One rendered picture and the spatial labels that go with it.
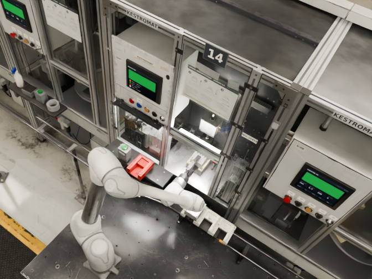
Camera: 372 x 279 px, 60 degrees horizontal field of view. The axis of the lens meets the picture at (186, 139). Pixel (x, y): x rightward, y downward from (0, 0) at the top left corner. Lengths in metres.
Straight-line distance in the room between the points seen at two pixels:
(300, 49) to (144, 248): 1.59
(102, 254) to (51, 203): 1.40
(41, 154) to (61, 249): 1.53
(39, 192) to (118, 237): 1.29
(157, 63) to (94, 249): 1.14
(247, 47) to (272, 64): 0.15
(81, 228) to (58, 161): 1.57
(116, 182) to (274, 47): 1.02
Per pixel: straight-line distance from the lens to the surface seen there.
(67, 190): 3.39
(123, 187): 1.62
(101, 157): 1.71
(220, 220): 2.26
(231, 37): 1.67
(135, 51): 1.82
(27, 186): 3.50
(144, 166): 2.33
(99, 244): 2.07
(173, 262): 2.32
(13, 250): 3.22
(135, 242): 2.36
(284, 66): 1.59
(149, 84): 1.85
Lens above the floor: 2.88
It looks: 50 degrees down
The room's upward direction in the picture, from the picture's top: 12 degrees clockwise
